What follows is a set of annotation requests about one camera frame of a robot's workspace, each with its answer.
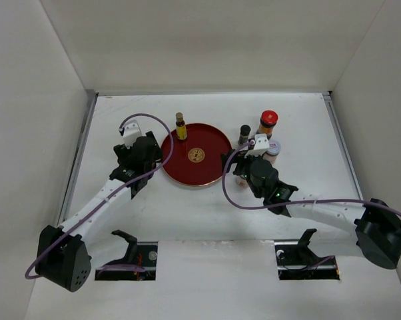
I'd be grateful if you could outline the red-lid dark sauce jar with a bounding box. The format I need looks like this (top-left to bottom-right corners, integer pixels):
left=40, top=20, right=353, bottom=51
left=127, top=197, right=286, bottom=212
left=256, top=110, right=278, bottom=139

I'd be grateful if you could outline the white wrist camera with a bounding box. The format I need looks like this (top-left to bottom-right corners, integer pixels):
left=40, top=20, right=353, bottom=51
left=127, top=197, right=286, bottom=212
left=119, top=120, right=142, bottom=149
left=246, top=133, right=269, bottom=157

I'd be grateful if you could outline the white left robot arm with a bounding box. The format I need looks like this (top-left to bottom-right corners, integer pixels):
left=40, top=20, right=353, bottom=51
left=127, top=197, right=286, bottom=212
left=35, top=131, right=163, bottom=292

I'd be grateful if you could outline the black-cap spice bottle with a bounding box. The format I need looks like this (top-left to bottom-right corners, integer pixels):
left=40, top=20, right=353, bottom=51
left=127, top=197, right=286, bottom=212
left=238, top=125, right=250, bottom=146

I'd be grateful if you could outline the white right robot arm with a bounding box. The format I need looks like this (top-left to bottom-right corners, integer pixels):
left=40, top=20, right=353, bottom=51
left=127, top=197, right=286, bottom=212
left=232, top=155, right=401, bottom=269

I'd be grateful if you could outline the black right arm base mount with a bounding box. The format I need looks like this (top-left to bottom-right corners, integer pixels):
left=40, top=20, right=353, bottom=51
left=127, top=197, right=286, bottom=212
left=274, top=229, right=340, bottom=281

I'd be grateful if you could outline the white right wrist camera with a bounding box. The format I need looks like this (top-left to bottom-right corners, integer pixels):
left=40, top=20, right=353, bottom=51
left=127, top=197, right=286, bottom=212
left=246, top=133, right=269, bottom=157

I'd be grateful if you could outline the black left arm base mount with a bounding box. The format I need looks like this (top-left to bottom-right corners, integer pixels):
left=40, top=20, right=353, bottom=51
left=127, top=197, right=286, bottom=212
left=95, top=230, right=159, bottom=281

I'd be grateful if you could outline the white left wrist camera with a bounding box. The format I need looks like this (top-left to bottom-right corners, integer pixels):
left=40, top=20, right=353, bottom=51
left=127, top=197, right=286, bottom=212
left=119, top=120, right=142, bottom=149

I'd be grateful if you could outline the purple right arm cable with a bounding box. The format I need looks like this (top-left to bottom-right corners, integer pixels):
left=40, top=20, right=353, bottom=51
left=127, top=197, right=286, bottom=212
left=222, top=139, right=401, bottom=246

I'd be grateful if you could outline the round red lacquer tray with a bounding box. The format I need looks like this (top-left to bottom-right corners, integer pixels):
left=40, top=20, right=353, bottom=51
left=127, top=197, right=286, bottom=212
left=161, top=123, right=232, bottom=187

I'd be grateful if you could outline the white-lid chili paste jar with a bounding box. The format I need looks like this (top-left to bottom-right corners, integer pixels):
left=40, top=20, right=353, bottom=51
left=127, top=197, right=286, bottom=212
left=263, top=139, right=281, bottom=165

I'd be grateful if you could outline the small yellow-label brown bottle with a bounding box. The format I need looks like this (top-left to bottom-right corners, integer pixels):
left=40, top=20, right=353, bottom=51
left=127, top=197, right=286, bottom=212
left=175, top=112, right=187, bottom=141

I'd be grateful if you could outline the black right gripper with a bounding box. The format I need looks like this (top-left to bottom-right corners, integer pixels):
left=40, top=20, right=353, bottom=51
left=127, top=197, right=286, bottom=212
left=220, top=149, right=264, bottom=199

